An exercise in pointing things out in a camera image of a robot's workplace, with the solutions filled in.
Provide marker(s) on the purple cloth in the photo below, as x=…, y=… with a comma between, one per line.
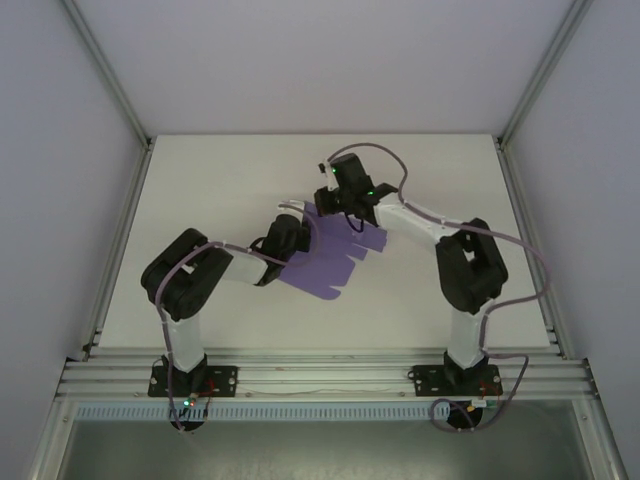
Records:
x=325, y=270

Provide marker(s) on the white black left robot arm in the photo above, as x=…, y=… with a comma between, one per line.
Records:
x=185, y=345

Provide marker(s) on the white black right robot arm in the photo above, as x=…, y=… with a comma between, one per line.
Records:
x=410, y=220

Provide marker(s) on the small connector with green light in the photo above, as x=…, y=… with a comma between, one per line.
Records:
x=190, y=401

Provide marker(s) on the grey metal sheet panel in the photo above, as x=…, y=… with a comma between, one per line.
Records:
x=320, y=455

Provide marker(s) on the wide grooved aluminium rail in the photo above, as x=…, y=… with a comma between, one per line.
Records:
x=325, y=370

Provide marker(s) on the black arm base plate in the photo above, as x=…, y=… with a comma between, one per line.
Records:
x=225, y=380
x=425, y=380

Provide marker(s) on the aluminium table side rail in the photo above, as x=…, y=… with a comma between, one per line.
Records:
x=533, y=225
x=119, y=250

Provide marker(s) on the aluminium frame post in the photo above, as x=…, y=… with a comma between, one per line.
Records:
x=544, y=75
x=111, y=80

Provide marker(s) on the aluminium lower frame beam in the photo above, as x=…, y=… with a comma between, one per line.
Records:
x=52, y=440
x=599, y=440

